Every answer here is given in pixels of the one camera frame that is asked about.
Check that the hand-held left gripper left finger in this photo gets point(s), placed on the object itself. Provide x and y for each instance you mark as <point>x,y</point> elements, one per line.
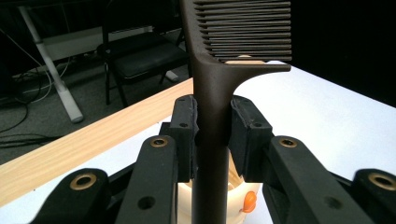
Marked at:
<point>155,180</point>

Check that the black comb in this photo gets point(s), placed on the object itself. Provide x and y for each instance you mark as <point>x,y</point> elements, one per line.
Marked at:
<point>211,93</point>

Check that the cream ribbed cup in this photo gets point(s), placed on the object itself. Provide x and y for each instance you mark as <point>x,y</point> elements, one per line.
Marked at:
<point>237,207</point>

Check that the black folding chair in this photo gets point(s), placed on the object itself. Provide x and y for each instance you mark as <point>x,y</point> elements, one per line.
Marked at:
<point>146,62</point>

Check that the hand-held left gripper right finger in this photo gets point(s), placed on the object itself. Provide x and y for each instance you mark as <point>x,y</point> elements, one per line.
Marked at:
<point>295,180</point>

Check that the desk with white leg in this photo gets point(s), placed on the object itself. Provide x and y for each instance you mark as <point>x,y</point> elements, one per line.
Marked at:
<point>63,95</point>

